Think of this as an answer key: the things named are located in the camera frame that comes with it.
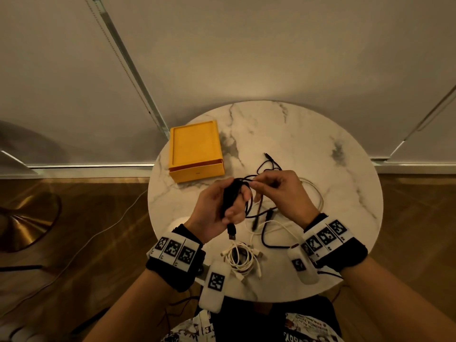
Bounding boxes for metal bottom rail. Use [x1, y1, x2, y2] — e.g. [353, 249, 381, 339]
[0, 149, 154, 179]
[370, 158, 456, 175]

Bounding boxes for thick black cable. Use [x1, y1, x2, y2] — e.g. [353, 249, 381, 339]
[220, 174, 264, 241]

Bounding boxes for black wristband with markers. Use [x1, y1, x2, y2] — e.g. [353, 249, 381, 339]
[301, 212, 369, 273]
[145, 224, 207, 293]

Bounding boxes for black right camera cable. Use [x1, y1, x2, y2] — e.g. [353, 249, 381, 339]
[317, 268, 344, 282]

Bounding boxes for thin white floor cable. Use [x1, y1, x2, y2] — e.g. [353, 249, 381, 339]
[0, 190, 149, 317]

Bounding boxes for gold lamp base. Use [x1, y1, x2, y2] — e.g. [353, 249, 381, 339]
[0, 191, 62, 253]

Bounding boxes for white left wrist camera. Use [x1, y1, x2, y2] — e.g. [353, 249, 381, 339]
[198, 259, 231, 314]

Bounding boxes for person's right hand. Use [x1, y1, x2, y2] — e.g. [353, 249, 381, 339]
[248, 170, 320, 230]

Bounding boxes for black floor object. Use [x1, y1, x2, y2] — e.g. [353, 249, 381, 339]
[71, 306, 111, 335]

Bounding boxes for metal blind track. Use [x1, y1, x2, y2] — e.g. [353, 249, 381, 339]
[388, 83, 456, 162]
[82, 0, 171, 139]

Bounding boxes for white floor object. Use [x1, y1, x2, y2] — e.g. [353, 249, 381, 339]
[0, 318, 47, 342]

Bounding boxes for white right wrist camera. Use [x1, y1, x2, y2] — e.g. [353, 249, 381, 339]
[287, 243, 320, 285]

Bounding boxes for person's right forearm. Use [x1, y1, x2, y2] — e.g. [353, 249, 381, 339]
[342, 256, 456, 342]

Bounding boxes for black camera cable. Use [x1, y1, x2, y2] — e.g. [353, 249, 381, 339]
[156, 295, 200, 335]
[317, 268, 344, 282]

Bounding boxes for black left camera cable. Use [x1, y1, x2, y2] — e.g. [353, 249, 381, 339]
[156, 295, 200, 335]

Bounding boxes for person's left forearm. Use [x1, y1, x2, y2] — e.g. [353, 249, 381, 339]
[84, 268, 177, 342]

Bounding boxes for black left wristband with markers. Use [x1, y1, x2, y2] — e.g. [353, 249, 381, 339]
[145, 224, 207, 293]

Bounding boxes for white marble table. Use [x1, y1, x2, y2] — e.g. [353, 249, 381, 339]
[147, 100, 384, 303]

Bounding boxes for pile of cables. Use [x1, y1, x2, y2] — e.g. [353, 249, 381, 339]
[246, 152, 325, 250]

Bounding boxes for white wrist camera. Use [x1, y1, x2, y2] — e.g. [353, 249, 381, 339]
[287, 243, 320, 285]
[198, 259, 231, 314]

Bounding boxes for black right wristband with markers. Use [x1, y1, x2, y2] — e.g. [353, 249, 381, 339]
[301, 212, 369, 273]

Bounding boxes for yellow box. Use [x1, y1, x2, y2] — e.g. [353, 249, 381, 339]
[168, 120, 226, 184]

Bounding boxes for person's left hand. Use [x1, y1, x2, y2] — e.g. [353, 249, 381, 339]
[183, 177, 253, 245]

